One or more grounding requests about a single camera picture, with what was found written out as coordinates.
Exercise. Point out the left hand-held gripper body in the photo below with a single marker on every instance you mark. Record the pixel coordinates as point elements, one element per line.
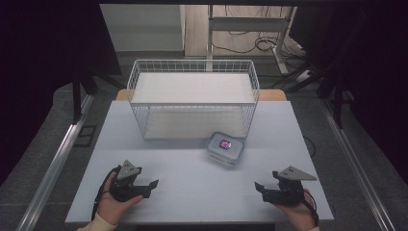
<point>125,187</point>

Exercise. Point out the black stand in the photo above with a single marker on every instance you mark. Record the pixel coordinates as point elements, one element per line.
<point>336,96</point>
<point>77,96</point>

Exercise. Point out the white desk frame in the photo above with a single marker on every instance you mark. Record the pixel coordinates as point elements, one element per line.
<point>248,24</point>

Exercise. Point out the white power strip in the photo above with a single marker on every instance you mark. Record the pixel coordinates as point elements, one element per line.
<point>303,74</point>

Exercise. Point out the black floor socket frame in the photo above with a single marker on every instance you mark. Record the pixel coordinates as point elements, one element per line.
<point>85,136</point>

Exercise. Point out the person's right hand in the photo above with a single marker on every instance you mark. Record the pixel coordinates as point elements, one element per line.
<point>298,215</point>

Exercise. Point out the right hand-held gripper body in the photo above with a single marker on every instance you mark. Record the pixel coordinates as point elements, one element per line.
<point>290,187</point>

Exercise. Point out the dark curtain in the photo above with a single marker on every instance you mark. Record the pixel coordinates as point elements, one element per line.
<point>38,64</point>
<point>375,80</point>

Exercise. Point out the clear plastic food container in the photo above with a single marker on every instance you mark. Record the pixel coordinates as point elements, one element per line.
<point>225,148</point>

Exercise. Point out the metal floor rail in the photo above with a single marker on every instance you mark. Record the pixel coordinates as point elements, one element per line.
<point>54,163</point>
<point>356,163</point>

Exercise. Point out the white cabinet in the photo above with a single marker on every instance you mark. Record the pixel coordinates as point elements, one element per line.
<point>144,27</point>

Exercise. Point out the person's left hand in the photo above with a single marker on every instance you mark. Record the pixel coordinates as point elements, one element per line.
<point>112,207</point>

